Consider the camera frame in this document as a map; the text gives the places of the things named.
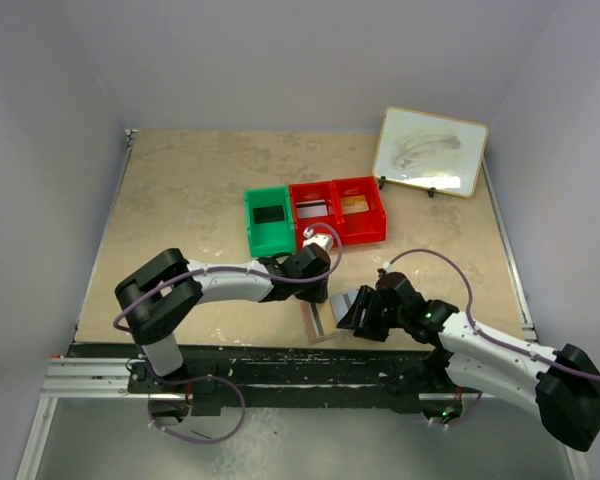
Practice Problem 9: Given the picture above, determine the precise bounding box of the silver striped card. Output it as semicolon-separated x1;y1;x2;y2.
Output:
329;289;358;323

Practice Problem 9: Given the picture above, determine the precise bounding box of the pink leather card holder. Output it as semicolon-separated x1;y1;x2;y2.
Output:
300;301;343;343

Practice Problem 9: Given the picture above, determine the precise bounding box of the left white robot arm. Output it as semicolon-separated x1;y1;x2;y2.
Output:
114;244;331;378

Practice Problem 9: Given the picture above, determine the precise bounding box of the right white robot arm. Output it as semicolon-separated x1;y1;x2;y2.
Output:
337;272;600;452

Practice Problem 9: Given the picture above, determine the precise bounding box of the white card in red bin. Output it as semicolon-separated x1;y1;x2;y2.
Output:
295;200;329;219

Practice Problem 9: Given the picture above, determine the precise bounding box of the black card in green bin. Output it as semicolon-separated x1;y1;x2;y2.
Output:
252;204;286;224

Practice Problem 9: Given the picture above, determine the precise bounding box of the gold card in red bin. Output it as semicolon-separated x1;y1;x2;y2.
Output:
341;195;369;215

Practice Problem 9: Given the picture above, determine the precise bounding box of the middle red plastic bin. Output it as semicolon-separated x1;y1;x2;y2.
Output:
289;181;341;250

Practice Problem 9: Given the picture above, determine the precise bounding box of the red plastic bin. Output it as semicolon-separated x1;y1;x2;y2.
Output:
333;176;387;246
289;181;341;250

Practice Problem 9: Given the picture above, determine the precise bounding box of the green plastic bin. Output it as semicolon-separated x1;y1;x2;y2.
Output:
244;186;296;258

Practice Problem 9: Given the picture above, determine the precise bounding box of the right red plastic bin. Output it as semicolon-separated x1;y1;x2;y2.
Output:
333;176;387;246

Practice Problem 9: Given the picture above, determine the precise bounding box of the small framed whiteboard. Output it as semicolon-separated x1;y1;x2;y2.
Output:
372;106;489;198

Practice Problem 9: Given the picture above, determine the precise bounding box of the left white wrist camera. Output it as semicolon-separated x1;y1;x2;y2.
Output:
302;228;334;252

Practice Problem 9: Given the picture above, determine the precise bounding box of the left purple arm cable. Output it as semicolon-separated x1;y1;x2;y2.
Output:
112;224;344;334

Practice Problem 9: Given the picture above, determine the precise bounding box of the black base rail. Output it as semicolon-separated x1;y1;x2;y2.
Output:
129;346;475;421

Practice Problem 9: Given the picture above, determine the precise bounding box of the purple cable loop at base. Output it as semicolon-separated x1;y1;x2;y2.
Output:
147;373;250;445

